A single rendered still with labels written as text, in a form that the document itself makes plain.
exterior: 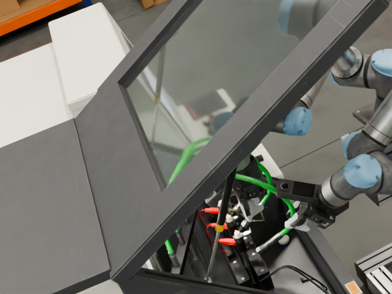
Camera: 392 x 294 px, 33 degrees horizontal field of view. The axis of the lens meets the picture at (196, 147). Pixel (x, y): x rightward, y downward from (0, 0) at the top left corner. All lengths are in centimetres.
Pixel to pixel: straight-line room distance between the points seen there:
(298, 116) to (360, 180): 26
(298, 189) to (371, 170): 21
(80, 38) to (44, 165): 66
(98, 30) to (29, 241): 100
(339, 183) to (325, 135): 254
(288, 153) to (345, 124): 41
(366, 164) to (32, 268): 80
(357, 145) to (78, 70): 95
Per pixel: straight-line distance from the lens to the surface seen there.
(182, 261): 199
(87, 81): 209
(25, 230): 169
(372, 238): 343
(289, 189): 168
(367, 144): 172
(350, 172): 156
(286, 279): 221
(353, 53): 230
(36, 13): 696
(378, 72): 229
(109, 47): 225
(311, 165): 392
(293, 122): 171
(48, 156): 192
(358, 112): 247
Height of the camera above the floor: 246
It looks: 34 degrees down
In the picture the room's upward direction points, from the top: 20 degrees counter-clockwise
